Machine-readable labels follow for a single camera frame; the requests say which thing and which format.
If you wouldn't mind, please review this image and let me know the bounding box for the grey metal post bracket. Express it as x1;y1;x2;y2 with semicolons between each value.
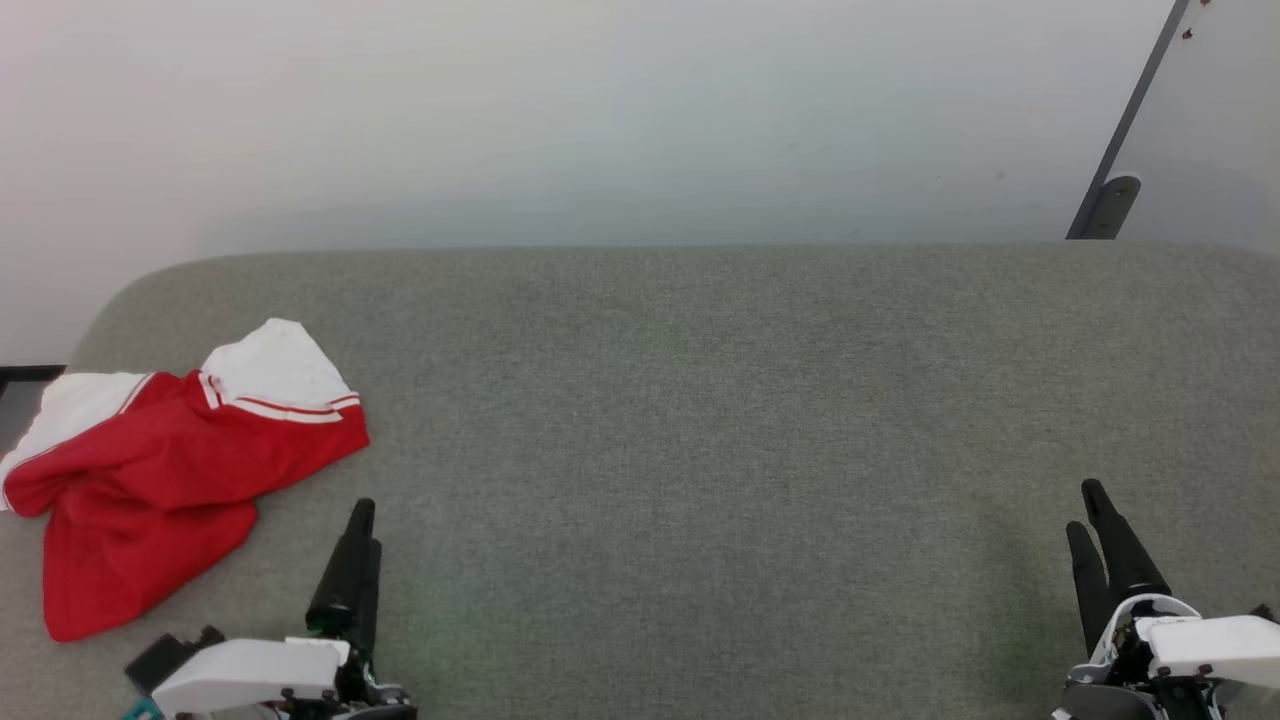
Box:
1085;175;1143;241

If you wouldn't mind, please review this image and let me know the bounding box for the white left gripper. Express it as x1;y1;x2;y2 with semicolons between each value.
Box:
150;498;418;720

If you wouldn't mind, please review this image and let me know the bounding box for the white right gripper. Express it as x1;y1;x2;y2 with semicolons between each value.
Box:
1050;478;1280;720

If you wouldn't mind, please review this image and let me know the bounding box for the white partition panel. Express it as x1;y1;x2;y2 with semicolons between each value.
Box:
1090;0;1280;253

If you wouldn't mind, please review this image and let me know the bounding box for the red and white jersey shirt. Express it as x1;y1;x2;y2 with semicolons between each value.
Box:
0;318;371;643

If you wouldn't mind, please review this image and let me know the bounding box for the grey fabric sofa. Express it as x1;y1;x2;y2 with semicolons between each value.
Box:
0;243;1280;720

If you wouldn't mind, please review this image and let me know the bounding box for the grey metal partition post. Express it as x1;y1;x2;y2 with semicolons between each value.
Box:
1065;0;1196;241

